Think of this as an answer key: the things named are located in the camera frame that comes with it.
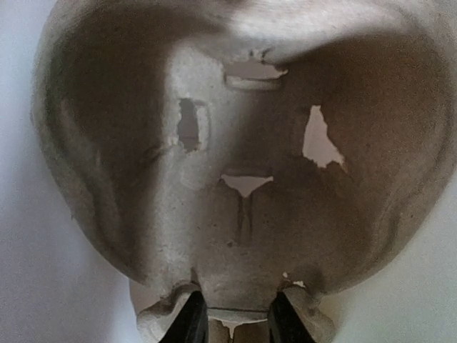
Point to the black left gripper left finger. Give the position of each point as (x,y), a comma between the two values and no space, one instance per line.
(192,323)

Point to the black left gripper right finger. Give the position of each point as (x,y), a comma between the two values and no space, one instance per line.
(284,324)

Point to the cardboard cup carrier tray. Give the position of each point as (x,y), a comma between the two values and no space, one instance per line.
(246,148)

